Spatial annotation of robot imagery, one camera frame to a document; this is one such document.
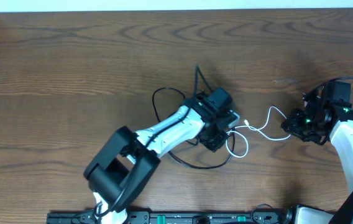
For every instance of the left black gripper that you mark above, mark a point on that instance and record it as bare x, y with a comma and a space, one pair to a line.
214, 147

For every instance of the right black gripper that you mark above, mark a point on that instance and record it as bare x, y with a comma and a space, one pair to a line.
291, 125

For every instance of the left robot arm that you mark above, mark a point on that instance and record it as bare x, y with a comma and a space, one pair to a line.
124, 165

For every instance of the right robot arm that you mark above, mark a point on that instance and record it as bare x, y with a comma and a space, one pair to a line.
326, 117

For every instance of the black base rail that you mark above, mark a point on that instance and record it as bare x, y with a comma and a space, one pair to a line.
262, 215

